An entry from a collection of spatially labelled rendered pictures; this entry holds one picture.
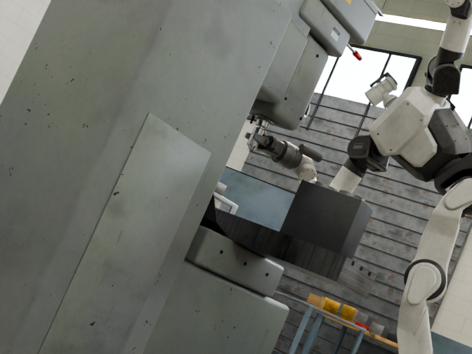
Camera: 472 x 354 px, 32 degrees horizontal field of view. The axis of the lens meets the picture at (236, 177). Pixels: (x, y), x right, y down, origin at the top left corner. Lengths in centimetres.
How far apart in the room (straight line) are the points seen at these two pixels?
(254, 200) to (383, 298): 256
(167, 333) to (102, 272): 48
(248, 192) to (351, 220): 648
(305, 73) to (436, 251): 77
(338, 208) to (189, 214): 49
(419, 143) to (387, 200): 808
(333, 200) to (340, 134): 915
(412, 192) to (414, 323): 810
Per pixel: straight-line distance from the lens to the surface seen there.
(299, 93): 291
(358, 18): 308
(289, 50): 278
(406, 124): 304
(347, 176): 321
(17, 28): 1018
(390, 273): 1079
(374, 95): 314
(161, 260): 237
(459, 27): 301
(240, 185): 905
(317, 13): 288
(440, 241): 299
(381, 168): 323
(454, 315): 1048
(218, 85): 236
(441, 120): 304
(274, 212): 891
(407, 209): 1094
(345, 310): 626
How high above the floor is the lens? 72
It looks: 7 degrees up
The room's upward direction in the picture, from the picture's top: 24 degrees clockwise
